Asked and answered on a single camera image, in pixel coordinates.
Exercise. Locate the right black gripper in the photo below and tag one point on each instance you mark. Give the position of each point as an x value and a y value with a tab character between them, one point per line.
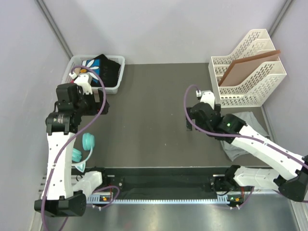
192	118

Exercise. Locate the cream perforated file organizer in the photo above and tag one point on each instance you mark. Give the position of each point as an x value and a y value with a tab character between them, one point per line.
255	90

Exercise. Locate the black daisy print t-shirt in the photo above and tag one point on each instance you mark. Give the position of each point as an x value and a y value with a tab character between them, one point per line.
105	68

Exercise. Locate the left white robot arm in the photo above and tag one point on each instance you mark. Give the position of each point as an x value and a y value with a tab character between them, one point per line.
60	198

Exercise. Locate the teal cat ear headphones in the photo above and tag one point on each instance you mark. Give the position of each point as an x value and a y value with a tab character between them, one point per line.
88	144

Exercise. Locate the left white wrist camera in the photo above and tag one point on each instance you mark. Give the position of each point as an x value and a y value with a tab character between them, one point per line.
83	80

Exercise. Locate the brown cardboard sheet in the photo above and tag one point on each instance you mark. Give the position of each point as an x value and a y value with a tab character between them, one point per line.
240	69

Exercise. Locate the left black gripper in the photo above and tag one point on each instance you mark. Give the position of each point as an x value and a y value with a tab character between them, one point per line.
96	106

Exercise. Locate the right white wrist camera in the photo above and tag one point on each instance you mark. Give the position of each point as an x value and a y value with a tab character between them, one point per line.
206	97

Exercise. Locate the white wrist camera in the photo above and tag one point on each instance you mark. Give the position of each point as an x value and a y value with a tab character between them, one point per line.
206	97
83	80

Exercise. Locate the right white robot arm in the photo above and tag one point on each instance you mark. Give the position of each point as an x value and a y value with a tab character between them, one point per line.
288	172

